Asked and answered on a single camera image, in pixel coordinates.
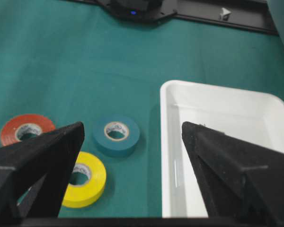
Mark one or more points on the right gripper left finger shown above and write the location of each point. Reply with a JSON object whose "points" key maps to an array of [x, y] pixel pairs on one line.
{"points": [[35, 173]]}

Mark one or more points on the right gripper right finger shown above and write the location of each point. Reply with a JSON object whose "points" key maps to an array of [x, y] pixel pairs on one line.
{"points": [[235, 176]]}

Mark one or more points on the yellow tape roll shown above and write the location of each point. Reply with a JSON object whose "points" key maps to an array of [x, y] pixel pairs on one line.
{"points": [[87, 182]]}

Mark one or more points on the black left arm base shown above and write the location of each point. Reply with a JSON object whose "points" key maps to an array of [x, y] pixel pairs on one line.
{"points": [[144, 11]]}

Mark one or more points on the red tape roll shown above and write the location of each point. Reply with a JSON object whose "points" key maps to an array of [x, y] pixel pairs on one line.
{"points": [[22, 125]]}

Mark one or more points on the teal tape roll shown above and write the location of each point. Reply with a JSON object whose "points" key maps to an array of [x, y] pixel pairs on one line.
{"points": [[116, 135]]}

